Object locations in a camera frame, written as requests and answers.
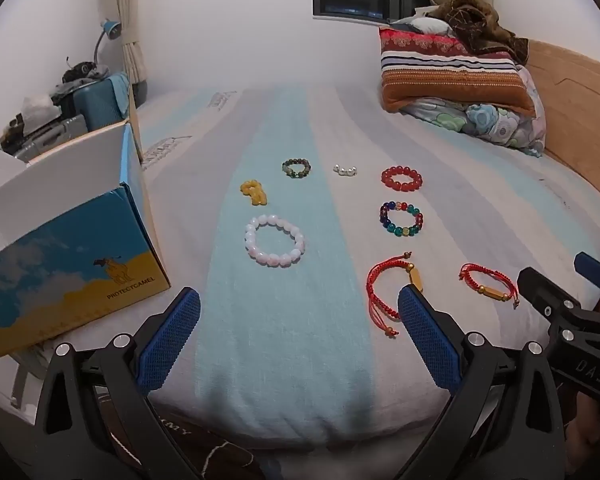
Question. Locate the blue desk lamp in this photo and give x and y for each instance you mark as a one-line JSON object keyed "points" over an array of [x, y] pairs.
{"points": [[111, 30]]}

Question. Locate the white pillow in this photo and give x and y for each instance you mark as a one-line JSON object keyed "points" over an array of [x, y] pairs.
{"points": [[424, 25]]}

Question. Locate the wooden headboard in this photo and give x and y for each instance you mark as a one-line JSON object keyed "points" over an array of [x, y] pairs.
{"points": [[569, 87]]}

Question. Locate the striped bed sheet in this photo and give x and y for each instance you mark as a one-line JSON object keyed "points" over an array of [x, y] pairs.
{"points": [[250, 214]]}

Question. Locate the blue yellow cardboard box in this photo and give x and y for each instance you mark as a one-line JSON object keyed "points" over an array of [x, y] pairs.
{"points": [[77, 241]]}

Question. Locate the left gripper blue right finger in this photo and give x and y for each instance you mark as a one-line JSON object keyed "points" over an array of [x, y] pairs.
{"points": [[434, 346]]}

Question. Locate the grey suitcase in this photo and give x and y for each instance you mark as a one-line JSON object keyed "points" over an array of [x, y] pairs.
{"points": [[26, 147]]}

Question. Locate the brown fuzzy blanket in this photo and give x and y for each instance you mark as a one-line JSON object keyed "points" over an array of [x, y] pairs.
{"points": [[477, 25]]}

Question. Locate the floral quilt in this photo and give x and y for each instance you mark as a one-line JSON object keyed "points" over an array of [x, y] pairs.
{"points": [[487, 122]]}

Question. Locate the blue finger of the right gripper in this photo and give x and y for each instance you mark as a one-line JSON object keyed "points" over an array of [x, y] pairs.
{"points": [[544, 295], [588, 267]]}

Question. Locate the white plastic bag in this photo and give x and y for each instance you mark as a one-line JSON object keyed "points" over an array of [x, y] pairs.
{"points": [[39, 107]]}

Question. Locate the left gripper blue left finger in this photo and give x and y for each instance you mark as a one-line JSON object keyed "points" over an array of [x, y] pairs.
{"points": [[161, 338]]}

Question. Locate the white pearl earrings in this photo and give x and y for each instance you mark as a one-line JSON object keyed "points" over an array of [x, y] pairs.
{"points": [[344, 171]]}

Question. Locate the red cord bracelet gold tube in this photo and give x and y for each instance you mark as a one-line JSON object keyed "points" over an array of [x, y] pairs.
{"points": [[383, 283]]}

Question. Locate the dark clothes pile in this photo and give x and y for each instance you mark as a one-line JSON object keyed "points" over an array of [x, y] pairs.
{"points": [[78, 76]]}

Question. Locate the striped red orange pillow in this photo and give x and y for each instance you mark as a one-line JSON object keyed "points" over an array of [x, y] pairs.
{"points": [[415, 66]]}

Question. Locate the teal suitcase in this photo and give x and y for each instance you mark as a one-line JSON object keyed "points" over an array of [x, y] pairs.
{"points": [[95, 102]]}

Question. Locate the light blue cloth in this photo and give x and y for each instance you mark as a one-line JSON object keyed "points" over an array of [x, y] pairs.
{"points": [[120, 86]]}

